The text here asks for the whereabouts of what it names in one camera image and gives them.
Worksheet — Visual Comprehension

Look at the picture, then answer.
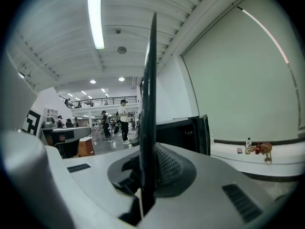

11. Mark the black mezzanine railing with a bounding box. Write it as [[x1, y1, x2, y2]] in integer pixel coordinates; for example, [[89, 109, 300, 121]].
[[59, 95, 138, 109]]

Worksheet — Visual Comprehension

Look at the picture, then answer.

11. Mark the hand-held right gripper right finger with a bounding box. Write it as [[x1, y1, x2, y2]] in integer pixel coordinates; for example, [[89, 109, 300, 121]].
[[146, 12, 158, 214]]

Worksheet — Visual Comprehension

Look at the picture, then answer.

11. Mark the pale green roller blind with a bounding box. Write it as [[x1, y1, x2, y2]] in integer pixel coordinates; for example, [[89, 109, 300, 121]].
[[181, 0, 301, 143]]

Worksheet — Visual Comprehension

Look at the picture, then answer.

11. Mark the white ledge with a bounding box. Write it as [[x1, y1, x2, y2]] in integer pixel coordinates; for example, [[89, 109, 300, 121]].
[[210, 138, 305, 177]]

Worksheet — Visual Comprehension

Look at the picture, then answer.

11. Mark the checkered floor sign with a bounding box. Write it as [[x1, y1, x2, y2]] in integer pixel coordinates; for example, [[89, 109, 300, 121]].
[[91, 126, 102, 141]]

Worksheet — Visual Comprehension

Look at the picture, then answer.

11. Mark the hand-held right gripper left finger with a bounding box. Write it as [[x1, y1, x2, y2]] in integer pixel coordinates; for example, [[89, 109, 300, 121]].
[[139, 13, 154, 219]]

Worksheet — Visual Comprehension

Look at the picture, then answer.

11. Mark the green label drink bottle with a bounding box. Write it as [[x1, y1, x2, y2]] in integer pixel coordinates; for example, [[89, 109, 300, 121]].
[[245, 137, 253, 156]]

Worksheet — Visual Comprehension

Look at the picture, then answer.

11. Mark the long ceiling tube light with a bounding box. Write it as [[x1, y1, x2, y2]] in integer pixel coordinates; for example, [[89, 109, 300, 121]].
[[86, 0, 105, 50]]

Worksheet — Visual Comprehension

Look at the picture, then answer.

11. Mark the grey work table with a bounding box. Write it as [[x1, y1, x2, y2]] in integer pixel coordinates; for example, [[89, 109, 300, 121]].
[[39, 126, 92, 159]]

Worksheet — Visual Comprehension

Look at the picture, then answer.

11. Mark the metal bucket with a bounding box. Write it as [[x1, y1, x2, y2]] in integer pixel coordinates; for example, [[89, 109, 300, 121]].
[[128, 130, 141, 147]]

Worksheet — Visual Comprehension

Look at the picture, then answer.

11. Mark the brown leather bag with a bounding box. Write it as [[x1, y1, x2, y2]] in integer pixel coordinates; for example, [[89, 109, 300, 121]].
[[259, 142, 273, 166]]

